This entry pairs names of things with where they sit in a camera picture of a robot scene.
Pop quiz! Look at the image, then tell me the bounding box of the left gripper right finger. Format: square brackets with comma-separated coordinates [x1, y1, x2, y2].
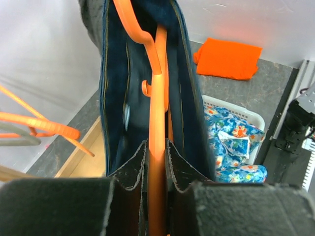
[165, 141, 315, 236]

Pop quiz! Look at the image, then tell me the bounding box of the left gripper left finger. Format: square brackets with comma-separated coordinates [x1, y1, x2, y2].
[0, 142, 147, 236]

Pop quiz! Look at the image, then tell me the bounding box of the blue floral skirt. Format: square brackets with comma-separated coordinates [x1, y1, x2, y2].
[204, 105, 267, 183]

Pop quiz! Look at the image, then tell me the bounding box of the orange hanger of denim skirt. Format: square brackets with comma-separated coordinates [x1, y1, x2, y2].
[114, 0, 172, 236]

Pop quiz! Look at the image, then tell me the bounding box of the orange hanger of white skirt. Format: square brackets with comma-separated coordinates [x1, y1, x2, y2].
[0, 87, 94, 157]

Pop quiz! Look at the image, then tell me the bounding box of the grey metal hanger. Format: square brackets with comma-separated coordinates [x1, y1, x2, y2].
[0, 122, 41, 147]

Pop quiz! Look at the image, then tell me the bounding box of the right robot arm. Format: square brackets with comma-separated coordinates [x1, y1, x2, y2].
[275, 85, 315, 155]

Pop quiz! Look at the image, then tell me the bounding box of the wooden clothes rack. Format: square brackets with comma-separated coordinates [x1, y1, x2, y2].
[0, 118, 106, 183]

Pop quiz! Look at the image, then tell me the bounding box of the white plastic laundry basket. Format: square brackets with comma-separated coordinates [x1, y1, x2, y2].
[201, 94, 266, 165]

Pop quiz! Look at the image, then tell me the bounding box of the orange folded cloth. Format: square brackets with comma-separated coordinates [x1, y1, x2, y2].
[193, 38, 262, 80]

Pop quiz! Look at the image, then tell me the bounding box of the dark grey dotted garment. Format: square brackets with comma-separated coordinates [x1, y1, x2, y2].
[78, 0, 107, 55]

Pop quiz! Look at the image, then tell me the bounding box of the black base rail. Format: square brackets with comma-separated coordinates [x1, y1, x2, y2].
[255, 69, 311, 187]

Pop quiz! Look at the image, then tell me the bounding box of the slotted grey cable duct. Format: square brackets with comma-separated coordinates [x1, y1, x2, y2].
[302, 138, 315, 191]

